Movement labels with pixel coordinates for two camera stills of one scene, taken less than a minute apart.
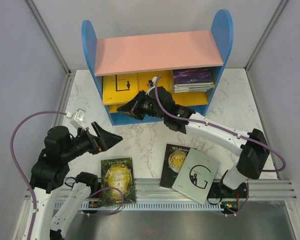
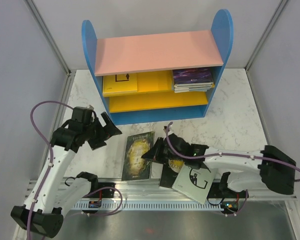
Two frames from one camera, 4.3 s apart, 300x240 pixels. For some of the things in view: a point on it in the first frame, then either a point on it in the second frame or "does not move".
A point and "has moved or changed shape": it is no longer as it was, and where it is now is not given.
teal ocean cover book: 192,89 does not move
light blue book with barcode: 197,89 does not move
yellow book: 120,88 has moved or changed shape
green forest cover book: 118,173 -> 135,167
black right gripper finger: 131,107 -> 155,150
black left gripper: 107,139 -> 106,132
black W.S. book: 175,156 does not move
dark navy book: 190,85 does not move
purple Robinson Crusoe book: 193,76 does not move
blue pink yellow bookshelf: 188,64 does not move
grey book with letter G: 196,175 does not move
